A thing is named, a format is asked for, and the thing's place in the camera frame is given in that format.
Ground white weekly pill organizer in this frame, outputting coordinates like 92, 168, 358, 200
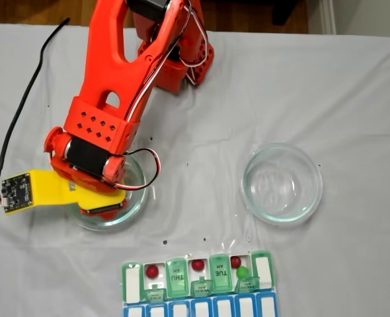
120, 250, 278, 317

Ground clear glass bowl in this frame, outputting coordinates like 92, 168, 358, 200
240, 142, 324, 229
65, 153, 149, 232

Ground black camera cable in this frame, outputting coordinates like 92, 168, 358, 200
0, 18, 71, 178

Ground white tablecloth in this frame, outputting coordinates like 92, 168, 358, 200
0, 23, 390, 317

